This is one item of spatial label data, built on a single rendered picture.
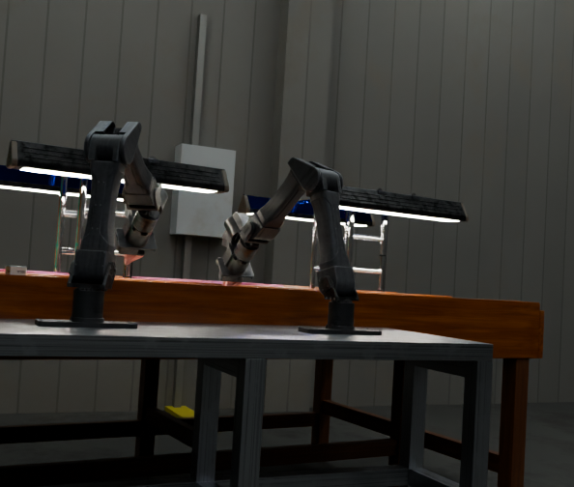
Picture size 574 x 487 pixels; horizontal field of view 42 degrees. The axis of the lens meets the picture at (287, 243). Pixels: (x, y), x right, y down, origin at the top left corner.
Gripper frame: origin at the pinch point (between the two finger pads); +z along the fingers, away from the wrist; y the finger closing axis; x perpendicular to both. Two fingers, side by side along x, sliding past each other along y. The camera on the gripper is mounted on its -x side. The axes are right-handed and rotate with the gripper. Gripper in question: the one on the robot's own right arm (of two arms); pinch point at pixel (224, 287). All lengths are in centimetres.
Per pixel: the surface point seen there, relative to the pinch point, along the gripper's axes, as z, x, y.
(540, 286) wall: 133, -130, -342
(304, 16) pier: 33, -248, -131
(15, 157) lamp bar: -19, -25, 60
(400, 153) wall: 86, -199, -214
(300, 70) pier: 55, -224, -130
